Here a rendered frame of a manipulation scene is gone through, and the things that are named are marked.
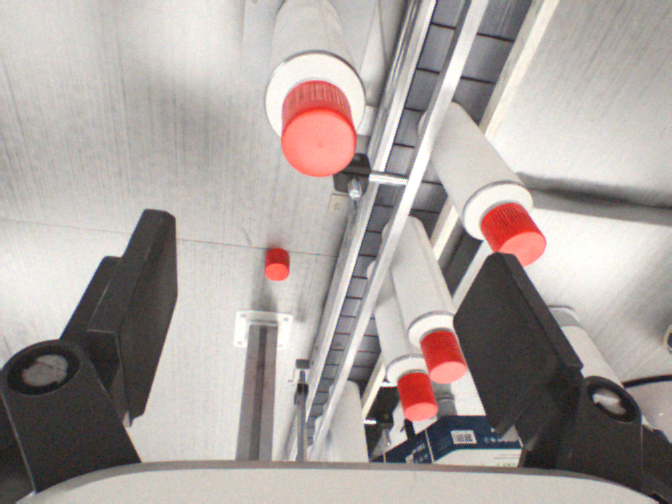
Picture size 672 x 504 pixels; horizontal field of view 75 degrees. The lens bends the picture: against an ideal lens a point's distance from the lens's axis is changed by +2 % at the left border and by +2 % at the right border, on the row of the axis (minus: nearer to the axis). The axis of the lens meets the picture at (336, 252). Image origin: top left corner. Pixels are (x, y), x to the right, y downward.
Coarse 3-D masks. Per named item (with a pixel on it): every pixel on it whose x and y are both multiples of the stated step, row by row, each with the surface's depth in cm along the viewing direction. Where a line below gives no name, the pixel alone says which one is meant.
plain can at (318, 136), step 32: (288, 0) 32; (320, 0) 31; (288, 32) 25; (320, 32) 23; (288, 64) 20; (320, 64) 20; (352, 64) 22; (288, 96) 20; (320, 96) 18; (352, 96) 21; (288, 128) 18; (320, 128) 18; (352, 128) 18; (288, 160) 19; (320, 160) 19
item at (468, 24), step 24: (480, 0) 30; (456, 48) 32; (456, 72) 33; (432, 96) 35; (432, 120) 35; (432, 144) 37; (408, 168) 39; (408, 192) 40; (384, 240) 44; (384, 264) 45; (360, 312) 50; (360, 336) 52; (336, 384) 58; (312, 456) 71
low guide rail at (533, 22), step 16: (544, 0) 35; (528, 16) 37; (544, 16) 35; (528, 32) 36; (512, 48) 39; (528, 48) 37; (512, 64) 38; (528, 64) 38; (512, 80) 39; (496, 96) 40; (512, 96) 39; (496, 112) 40; (480, 128) 43; (496, 128) 41; (448, 208) 48; (448, 224) 48; (432, 240) 51; (384, 368) 65; (368, 384) 70; (368, 400) 70
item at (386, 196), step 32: (448, 0) 37; (512, 0) 38; (448, 32) 39; (480, 32) 39; (512, 32) 39; (416, 64) 43; (480, 64) 41; (416, 96) 42; (480, 96) 43; (416, 128) 45; (384, 192) 49; (416, 192) 49; (352, 288) 59; (352, 320) 63; (320, 384) 72
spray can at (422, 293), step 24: (408, 216) 51; (408, 240) 47; (408, 264) 45; (432, 264) 45; (408, 288) 43; (432, 288) 41; (408, 312) 41; (432, 312) 39; (408, 336) 41; (432, 336) 38; (456, 336) 40; (432, 360) 37; (456, 360) 36
